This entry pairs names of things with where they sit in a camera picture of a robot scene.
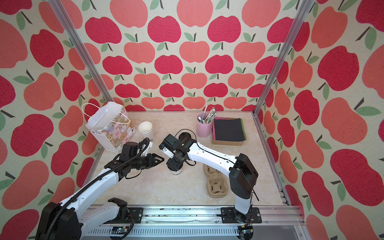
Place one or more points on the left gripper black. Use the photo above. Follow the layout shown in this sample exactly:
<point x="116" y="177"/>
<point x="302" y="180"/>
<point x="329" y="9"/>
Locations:
<point x="153" y="160"/>

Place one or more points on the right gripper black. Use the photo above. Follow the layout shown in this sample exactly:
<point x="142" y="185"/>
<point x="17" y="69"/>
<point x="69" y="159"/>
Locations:
<point x="171" y="166"/>

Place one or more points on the single white paper cup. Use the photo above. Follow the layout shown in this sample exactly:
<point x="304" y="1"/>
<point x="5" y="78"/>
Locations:
<point x="178" y="172"/>

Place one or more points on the stack of white paper cups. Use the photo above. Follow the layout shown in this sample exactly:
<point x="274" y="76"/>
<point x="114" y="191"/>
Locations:
<point x="146" y="129"/>

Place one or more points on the cartoon animal paper gift bag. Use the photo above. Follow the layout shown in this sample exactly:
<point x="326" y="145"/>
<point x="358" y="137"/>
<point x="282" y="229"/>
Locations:
<point x="111" y="126"/>

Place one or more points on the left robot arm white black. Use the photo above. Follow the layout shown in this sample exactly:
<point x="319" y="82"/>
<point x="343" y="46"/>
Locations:
<point x="90" y="189"/>

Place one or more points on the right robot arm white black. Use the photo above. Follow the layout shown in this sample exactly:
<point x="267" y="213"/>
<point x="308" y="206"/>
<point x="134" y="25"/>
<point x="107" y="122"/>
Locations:
<point x="239" y="169"/>

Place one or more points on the pink cylindrical holder cup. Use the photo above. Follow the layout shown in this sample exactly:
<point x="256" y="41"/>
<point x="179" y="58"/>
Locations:
<point x="203" y="129"/>

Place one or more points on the brown pulp cup carrier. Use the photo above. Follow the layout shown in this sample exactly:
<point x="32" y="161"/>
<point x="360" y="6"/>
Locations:
<point x="217" y="186"/>

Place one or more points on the stack of dark napkins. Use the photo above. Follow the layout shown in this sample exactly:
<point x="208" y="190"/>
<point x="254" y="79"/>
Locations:
<point x="228" y="130"/>

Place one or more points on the aluminium front rail frame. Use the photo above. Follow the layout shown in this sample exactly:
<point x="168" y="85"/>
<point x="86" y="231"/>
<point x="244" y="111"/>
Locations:
<point x="188" y="222"/>

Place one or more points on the left aluminium corner post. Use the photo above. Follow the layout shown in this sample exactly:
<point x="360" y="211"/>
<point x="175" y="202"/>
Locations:
<point x="71" y="31"/>

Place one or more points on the aluminium corner post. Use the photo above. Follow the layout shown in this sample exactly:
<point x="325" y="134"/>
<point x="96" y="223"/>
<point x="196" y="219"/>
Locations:
<point x="301" y="15"/>
<point x="71" y="31"/>

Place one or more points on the right aluminium corner post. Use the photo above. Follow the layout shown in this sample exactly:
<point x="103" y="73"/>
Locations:
<point x="301" y="15"/>

